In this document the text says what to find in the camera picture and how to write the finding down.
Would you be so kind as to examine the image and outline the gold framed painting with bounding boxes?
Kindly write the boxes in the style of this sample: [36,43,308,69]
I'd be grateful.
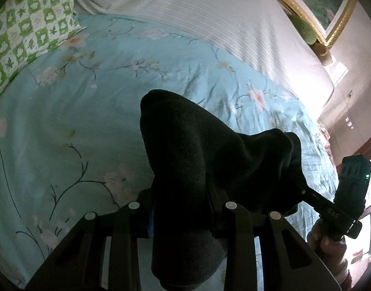
[260,0,358,49]

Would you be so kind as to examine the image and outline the black pants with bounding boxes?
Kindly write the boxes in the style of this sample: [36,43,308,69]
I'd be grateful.
[140,89,304,291]

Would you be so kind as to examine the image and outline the white striped bed sheet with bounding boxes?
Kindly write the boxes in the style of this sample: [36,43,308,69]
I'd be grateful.
[73,0,337,119]

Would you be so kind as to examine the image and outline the wooden door frame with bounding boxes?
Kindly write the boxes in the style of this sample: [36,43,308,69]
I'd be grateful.
[344,133,371,170]

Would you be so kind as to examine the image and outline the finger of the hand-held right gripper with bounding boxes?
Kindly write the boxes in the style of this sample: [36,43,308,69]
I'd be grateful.
[294,182,336,216]

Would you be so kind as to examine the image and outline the green plush toy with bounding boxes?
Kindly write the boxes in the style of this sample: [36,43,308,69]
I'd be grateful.
[290,14,317,44]

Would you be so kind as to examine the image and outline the person's right forearm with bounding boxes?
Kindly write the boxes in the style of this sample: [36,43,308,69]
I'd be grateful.
[331,259,355,291]

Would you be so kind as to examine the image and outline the person's right hand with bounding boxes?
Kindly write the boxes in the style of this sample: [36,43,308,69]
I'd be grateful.
[307,218,348,267]

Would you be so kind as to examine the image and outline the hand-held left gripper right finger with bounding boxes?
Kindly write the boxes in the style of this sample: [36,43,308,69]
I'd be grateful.
[208,185,342,291]

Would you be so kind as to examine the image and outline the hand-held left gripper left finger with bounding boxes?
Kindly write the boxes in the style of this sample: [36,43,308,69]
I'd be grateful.
[25,188,157,291]

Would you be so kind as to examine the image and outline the green checkered pillow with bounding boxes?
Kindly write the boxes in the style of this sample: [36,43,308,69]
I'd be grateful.
[0,0,86,102]

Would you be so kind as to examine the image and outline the blue floral bed sheet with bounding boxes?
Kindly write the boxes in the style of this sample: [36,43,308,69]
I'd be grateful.
[0,14,340,291]

